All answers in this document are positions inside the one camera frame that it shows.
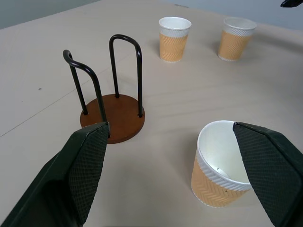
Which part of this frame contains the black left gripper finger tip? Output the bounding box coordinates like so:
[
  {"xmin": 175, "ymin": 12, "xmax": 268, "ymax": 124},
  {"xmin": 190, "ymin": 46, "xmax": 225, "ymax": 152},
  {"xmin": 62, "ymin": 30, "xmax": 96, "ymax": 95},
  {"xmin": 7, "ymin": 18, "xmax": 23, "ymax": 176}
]
[{"xmin": 280, "ymin": 0, "xmax": 303, "ymax": 8}]

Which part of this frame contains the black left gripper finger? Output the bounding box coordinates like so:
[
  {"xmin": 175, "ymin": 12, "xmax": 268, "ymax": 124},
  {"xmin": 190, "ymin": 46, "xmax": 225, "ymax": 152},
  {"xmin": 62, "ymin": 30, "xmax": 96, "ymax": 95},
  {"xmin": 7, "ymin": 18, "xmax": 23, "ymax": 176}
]
[
  {"xmin": 0, "ymin": 121, "xmax": 110, "ymax": 227},
  {"xmin": 232, "ymin": 122, "xmax": 303, "ymax": 227}
]

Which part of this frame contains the orange and white paper cup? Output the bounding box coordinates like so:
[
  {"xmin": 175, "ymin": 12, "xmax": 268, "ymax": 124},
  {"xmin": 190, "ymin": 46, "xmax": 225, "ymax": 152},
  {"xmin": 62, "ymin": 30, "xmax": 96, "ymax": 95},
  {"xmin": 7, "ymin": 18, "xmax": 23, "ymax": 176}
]
[
  {"xmin": 158, "ymin": 17, "xmax": 192, "ymax": 63},
  {"xmin": 190, "ymin": 120, "xmax": 253, "ymax": 209},
  {"xmin": 217, "ymin": 17, "xmax": 258, "ymax": 62}
]

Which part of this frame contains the wooden cup holder stand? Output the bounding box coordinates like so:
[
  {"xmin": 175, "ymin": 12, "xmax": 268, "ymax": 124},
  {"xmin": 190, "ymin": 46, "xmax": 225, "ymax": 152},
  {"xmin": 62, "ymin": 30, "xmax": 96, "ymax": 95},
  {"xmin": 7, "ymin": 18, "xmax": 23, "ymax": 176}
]
[{"xmin": 62, "ymin": 34, "xmax": 145, "ymax": 145}]

